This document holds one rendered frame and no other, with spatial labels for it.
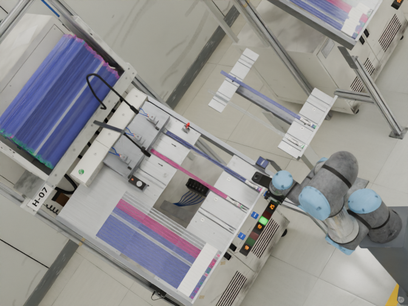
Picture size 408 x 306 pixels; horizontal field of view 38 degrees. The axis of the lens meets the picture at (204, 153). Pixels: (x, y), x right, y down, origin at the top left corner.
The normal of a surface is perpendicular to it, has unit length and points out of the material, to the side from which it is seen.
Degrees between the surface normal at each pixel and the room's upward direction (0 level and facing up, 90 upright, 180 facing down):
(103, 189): 43
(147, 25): 90
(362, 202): 8
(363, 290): 0
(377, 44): 90
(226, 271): 90
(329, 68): 90
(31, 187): 0
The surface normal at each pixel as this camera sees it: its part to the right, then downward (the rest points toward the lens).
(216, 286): 0.66, 0.15
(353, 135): -0.56, -0.55
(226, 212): 0.02, -0.25
